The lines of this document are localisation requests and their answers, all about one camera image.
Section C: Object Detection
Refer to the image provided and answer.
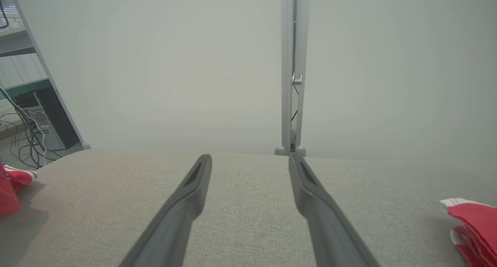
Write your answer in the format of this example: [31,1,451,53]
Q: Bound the grey partition post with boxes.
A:
[7,0,92,151]
[275,0,311,157]

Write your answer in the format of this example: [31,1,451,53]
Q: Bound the grey desk with teal edge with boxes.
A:
[0,26,52,101]

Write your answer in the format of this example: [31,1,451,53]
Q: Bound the tangled black cable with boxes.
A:
[0,111,51,170]

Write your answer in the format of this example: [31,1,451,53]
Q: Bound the red basketball jersey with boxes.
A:
[0,162,38,215]

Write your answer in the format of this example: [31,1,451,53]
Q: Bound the red shorts with white stripe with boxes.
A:
[440,198,497,267]

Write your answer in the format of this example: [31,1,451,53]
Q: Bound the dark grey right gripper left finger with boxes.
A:
[118,154,213,267]

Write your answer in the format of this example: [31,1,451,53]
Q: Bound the thin black cable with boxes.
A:
[290,84,300,144]

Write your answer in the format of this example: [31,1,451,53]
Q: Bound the white cable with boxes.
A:
[0,86,48,167]

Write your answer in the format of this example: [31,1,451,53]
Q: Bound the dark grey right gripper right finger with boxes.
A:
[288,155,379,267]

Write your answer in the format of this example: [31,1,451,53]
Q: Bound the silver and black computer tower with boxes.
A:
[14,87,81,151]

